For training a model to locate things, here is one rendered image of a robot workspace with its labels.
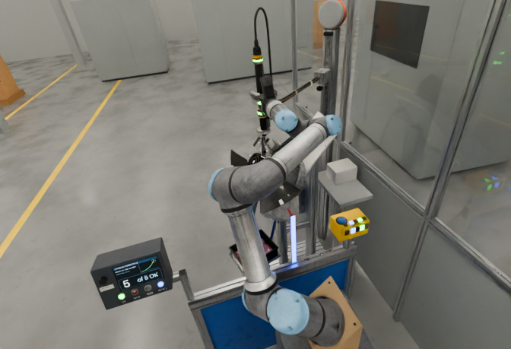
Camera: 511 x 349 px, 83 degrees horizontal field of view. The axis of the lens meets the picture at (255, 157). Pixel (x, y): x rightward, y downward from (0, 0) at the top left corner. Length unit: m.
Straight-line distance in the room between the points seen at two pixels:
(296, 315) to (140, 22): 7.98
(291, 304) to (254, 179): 0.39
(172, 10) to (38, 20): 5.01
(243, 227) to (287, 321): 0.29
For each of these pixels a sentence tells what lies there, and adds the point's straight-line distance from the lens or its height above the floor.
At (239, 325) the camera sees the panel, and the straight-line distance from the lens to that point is 1.85.
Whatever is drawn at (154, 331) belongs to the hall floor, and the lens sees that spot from 2.56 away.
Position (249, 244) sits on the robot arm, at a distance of 0.97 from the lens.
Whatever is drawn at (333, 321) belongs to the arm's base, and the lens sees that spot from 1.08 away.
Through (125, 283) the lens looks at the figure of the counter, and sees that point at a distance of 1.31.
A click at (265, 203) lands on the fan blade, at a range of 1.44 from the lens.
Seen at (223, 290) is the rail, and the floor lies 0.86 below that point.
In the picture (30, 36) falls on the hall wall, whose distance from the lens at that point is 14.92.
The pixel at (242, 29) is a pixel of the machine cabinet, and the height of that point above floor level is 1.10.
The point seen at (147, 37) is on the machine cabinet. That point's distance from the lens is 8.45.
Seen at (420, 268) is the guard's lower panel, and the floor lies 0.64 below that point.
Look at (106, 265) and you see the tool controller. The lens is 1.28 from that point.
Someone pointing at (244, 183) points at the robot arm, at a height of 1.63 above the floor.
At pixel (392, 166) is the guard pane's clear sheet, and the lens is 1.84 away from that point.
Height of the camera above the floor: 2.13
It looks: 33 degrees down
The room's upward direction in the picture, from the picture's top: 6 degrees counter-clockwise
